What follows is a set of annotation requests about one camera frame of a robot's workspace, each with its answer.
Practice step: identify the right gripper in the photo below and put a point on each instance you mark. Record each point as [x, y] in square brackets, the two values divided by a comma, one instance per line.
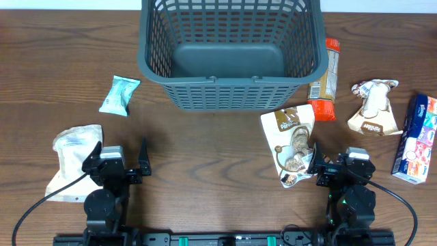
[336, 174]

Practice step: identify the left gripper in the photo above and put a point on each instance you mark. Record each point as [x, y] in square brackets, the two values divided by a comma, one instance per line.
[135, 177]

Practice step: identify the cookie pouch brown white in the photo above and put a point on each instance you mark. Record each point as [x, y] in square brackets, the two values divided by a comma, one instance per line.
[287, 132]

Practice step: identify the teal snack packet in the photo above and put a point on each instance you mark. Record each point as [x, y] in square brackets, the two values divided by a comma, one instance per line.
[119, 96]

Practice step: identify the orange cracker sleeve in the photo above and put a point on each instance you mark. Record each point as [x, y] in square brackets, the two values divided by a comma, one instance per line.
[321, 93]

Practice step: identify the brown white snack pouch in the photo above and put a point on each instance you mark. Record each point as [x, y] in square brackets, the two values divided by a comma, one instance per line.
[375, 117]

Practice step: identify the kleenex tissue multipack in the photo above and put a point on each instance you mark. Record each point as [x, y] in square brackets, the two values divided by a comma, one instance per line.
[414, 152]

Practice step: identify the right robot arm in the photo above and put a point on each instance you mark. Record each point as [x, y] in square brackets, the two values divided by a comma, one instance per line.
[350, 205]

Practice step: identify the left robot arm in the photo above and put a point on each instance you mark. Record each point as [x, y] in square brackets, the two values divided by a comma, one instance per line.
[106, 207]

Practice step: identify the beige pouch white label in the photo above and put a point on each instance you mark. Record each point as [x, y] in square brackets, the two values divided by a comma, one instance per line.
[73, 146]

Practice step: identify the grey plastic basket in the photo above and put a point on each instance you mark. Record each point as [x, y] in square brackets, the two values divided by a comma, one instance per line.
[231, 55]

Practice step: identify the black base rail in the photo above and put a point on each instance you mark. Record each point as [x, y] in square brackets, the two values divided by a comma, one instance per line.
[289, 238]

